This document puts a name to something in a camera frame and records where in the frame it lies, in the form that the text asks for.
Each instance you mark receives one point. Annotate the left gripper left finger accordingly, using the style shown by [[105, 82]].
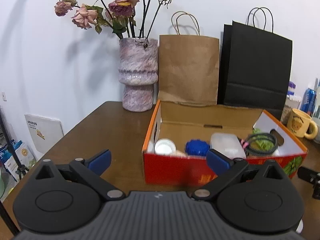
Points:
[[88, 172]]

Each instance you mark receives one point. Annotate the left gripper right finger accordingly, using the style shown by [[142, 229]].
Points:
[[227, 170]]

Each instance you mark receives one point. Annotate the clear cotton swab box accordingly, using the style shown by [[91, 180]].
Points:
[[228, 145]]

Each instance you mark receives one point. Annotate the blue bottle cap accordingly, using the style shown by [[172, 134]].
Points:
[[197, 148]]

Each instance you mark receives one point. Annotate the red pumpkin cardboard box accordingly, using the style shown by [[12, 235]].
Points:
[[169, 157]]

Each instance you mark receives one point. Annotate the white round tin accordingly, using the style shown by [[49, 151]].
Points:
[[164, 147]]

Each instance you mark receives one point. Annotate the black tripod stand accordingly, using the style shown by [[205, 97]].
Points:
[[21, 171]]

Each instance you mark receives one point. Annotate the yellow bear mug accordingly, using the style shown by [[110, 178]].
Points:
[[302, 125]]

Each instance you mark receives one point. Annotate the clear jar purple lid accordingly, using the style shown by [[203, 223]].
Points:
[[292, 101]]

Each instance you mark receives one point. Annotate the black paper bag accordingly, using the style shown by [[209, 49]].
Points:
[[255, 67]]

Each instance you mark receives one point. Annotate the blue soda can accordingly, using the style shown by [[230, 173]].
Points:
[[308, 102]]

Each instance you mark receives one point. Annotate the pink marbled vase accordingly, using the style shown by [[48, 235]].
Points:
[[138, 71]]

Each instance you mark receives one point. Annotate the brown paper bag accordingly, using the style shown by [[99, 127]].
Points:
[[188, 66]]

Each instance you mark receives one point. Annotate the dried rose bouquet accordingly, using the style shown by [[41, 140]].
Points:
[[119, 15]]

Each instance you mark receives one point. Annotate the white wall panel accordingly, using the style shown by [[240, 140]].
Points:
[[45, 132]]

